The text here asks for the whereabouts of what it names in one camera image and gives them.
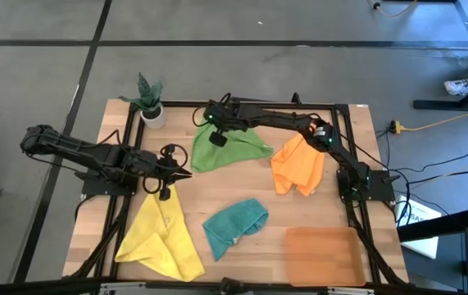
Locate teal microfiber towel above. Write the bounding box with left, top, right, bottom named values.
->
left=202, top=197, right=270, bottom=262

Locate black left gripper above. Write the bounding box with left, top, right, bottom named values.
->
left=133, top=147, right=193, bottom=185

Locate green microfiber towel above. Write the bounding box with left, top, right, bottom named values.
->
left=190, top=122, right=275, bottom=174

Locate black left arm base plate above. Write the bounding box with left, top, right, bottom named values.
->
left=75, top=170, right=139, bottom=197

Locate black left gripper cable loop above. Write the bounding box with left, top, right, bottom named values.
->
left=142, top=142, right=190, bottom=196

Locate black floor cable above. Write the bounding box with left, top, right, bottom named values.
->
left=375, top=122, right=468, bottom=229

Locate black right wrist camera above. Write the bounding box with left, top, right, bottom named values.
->
left=208, top=130, right=229, bottom=148

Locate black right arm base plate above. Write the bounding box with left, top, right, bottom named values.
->
left=337, top=167, right=397, bottom=202

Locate yellow cable with black plug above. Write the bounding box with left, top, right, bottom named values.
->
left=368, top=0, right=419, bottom=18

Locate potted plant in white pot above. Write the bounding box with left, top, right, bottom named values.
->
left=118, top=72, right=167, bottom=130

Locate orange microfiber towel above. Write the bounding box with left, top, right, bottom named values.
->
left=270, top=133, right=326, bottom=197

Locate black aluminium table frame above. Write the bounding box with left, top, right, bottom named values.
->
left=69, top=93, right=409, bottom=288

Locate black desk foot bar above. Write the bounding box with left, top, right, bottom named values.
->
left=397, top=206, right=468, bottom=243

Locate person's white shoe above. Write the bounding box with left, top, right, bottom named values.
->
left=443, top=77, right=468, bottom=98

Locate yellow extension cable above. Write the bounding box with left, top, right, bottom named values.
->
left=389, top=102, right=468, bottom=135

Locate orange plastic basket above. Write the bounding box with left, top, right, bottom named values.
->
left=284, top=227, right=367, bottom=288

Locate yellow microfiber towel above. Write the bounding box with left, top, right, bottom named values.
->
left=114, top=184, right=206, bottom=283

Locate white cardboard box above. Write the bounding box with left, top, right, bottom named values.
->
left=395, top=194, right=443, bottom=260

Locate black desk leg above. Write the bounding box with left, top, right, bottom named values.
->
left=412, top=75, right=468, bottom=111

